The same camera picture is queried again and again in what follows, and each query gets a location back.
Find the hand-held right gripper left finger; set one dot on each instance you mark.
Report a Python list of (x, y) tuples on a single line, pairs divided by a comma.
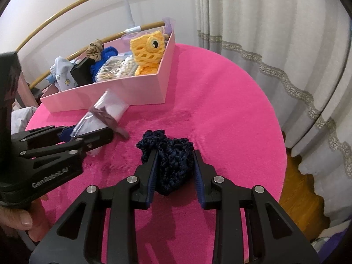
[(152, 170)]

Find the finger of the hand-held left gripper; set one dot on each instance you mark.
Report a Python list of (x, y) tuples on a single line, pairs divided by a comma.
[(95, 140), (64, 134)]

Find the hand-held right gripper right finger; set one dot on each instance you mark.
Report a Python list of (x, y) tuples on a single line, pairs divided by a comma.
[(199, 176)]

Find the navy crochet scrunchie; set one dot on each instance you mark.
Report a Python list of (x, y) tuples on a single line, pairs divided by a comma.
[(173, 159)]

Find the purple elastic band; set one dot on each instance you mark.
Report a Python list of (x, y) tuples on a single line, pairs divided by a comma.
[(106, 118)]

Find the clear plastic bag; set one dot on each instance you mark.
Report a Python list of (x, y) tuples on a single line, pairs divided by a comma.
[(112, 107)]

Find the pink cardboard box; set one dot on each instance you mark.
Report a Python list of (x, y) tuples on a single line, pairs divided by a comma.
[(123, 93)]

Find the printed baby cloth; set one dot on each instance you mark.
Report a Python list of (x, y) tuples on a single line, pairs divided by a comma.
[(64, 74)]

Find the cotton swab packet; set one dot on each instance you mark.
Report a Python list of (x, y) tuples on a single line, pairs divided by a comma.
[(118, 67)]

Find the royal blue sock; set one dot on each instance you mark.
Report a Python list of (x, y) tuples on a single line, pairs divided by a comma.
[(106, 56)]

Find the beige scrunchie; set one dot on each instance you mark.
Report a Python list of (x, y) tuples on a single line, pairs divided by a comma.
[(93, 49)]

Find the yellow crochet toy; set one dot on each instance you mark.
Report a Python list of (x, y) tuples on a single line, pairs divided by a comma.
[(147, 52)]

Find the person's left hand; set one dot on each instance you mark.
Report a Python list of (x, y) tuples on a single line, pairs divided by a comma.
[(16, 218)]

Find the grey duvet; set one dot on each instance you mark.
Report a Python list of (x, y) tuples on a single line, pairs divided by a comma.
[(20, 119)]

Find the black rectangular box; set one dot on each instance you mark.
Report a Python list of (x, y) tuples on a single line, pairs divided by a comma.
[(81, 73)]

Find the pink tablecloth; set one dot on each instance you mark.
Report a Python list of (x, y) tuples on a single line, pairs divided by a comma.
[(220, 110)]

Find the white curtain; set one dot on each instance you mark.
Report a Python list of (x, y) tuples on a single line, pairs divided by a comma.
[(275, 33)]

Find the long wooden barre rail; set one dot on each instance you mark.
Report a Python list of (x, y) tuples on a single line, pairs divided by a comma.
[(68, 8)]

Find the short wooden barre rail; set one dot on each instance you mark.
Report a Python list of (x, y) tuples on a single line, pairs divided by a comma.
[(148, 25)]

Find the white barre post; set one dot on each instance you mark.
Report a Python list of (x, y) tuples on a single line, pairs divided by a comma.
[(128, 5)]

